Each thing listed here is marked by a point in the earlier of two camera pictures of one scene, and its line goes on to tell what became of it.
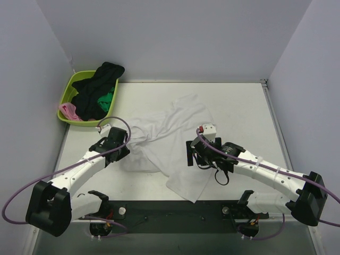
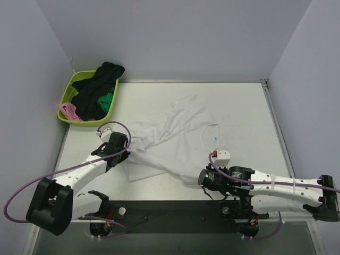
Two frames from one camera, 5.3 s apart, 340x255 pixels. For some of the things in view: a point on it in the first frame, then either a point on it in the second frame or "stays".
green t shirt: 105,101 stays
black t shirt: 85,99 stays
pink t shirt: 69,111 stays
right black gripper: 189,153 to 201,177
